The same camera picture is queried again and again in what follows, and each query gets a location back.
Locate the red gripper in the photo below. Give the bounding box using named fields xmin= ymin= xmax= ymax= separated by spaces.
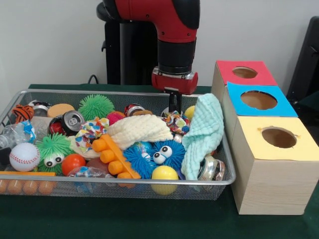
xmin=151 ymin=73 xmax=199 ymax=114

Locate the black upright panel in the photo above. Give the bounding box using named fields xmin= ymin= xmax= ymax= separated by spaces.
xmin=286 ymin=16 xmax=319 ymax=100

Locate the green spiky ball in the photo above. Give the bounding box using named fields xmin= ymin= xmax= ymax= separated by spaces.
xmin=77 ymin=94 xmax=115 ymax=120

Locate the orange ball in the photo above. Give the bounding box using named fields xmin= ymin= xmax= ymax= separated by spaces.
xmin=61 ymin=153 xmax=87 ymax=176

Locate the yellow ball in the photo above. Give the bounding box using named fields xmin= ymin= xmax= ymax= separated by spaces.
xmin=151 ymin=165 xmax=179 ymax=195

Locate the mint green knitted cloth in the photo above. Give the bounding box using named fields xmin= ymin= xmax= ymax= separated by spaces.
xmin=181 ymin=94 xmax=225 ymax=180

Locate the polka dot cloth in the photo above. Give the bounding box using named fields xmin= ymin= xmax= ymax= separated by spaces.
xmin=163 ymin=111 xmax=191 ymax=136

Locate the shallow clear mesh bin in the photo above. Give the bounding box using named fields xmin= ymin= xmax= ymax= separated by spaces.
xmin=0 ymin=89 xmax=237 ymax=201

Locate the blue spiky toy with eyes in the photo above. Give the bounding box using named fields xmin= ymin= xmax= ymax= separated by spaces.
xmin=123 ymin=139 xmax=186 ymax=180

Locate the green spiky toy with eyes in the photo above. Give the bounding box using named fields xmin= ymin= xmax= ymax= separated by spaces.
xmin=34 ymin=132 xmax=75 ymax=175

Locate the dark green tablecloth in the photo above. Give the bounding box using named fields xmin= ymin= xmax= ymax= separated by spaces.
xmin=0 ymin=84 xmax=319 ymax=239
xmin=298 ymin=91 xmax=319 ymax=110

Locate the white baseball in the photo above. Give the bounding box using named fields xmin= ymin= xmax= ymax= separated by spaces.
xmin=9 ymin=142 xmax=40 ymax=172

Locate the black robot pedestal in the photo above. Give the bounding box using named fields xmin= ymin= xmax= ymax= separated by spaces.
xmin=96 ymin=2 xmax=160 ymax=86

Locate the wooden box with three holes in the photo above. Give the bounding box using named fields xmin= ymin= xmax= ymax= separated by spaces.
xmin=210 ymin=60 xmax=319 ymax=215

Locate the cream knitted cloth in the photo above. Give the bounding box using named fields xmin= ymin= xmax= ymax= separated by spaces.
xmin=107 ymin=114 xmax=174 ymax=150

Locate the long orange toy block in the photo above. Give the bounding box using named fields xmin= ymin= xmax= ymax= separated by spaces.
xmin=92 ymin=134 xmax=142 ymax=180

